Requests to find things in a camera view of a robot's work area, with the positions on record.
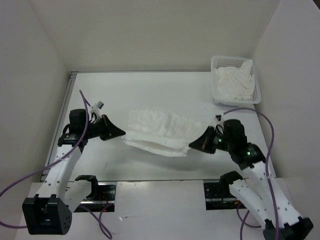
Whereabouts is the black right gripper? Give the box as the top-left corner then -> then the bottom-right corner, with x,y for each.
188,125 -> 233,154

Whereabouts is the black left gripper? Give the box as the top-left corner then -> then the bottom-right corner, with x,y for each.
83,114 -> 125,141

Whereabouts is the white pleated skirt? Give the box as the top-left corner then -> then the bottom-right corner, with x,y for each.
122,109 -> 208,157

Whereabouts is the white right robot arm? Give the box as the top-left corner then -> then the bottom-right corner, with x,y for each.
189,119 -> 314,240

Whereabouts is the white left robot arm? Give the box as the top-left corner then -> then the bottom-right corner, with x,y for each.
22,109 -> 126,235

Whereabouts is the white plastic basket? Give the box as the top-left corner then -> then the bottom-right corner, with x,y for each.
211,56 -> 262,107

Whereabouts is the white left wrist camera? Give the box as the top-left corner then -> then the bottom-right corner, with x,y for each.
90,101 -> 104,118

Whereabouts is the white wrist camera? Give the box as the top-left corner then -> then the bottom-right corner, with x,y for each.
90,101 -> 104,118
214,114 -> 224,125

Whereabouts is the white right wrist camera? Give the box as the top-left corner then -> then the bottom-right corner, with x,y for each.
214,114 -> 224,125

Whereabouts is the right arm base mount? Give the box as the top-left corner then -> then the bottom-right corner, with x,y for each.
203,180 -> 240,211

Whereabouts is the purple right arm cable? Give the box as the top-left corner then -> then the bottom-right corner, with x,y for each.
221,107 -> 282,240

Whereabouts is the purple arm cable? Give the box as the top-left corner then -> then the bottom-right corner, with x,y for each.
0,89 -> 113,240
221,107 -> 282,240

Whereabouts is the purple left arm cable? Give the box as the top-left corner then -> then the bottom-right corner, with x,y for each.
0,89 -> 113,240

